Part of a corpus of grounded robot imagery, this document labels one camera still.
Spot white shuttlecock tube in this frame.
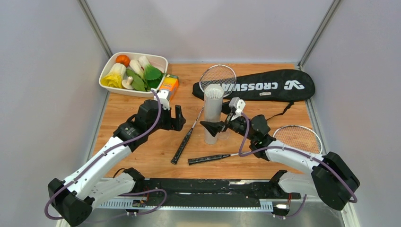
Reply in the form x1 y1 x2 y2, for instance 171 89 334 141
203 83 225 145

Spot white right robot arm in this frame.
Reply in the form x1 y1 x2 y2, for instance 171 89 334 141
200 103 360 210

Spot yellow toy cabbage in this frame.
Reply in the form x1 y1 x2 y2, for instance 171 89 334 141
100 63 126 88

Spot white shuttlecock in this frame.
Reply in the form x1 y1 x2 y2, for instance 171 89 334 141
206 88 224 99

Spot green toy bok choy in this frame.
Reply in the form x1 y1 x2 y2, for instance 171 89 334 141
138 56 164 88

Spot orange toy pumpkin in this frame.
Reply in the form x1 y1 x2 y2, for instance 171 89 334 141
115 54 131 67

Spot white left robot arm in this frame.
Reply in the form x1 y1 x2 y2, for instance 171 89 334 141
44 99 186 227

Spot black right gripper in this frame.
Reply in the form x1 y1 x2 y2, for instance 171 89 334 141
200 100 256 142

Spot packaged colourful sponges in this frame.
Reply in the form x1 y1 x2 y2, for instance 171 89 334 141
158 74 179 101

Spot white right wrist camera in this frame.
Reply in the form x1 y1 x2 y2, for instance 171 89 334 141
228 97 246 121

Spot toy mushroom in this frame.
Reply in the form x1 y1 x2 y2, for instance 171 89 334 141
122 76 134 90

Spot white racket on bag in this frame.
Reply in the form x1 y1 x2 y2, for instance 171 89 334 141
171 64 236 165

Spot white racket with red strings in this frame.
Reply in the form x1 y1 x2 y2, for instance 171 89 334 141
188 125 323 166

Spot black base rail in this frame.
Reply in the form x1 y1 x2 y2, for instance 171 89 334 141
85 178 303 212

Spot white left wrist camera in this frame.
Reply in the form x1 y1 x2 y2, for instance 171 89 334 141
153 89 170 110

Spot black racket bag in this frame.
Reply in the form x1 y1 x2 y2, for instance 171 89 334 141
207 69 315 116

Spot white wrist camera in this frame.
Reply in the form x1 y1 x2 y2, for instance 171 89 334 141
153 89 170 110
228 97 246 121

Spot white plastic tray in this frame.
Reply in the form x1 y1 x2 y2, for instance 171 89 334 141
98 52 168 97

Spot white toy bok choy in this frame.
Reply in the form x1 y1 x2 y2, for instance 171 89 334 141
129 59 144 79

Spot clear plastic tube lid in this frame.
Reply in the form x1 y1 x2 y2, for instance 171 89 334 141
218 130 230 140

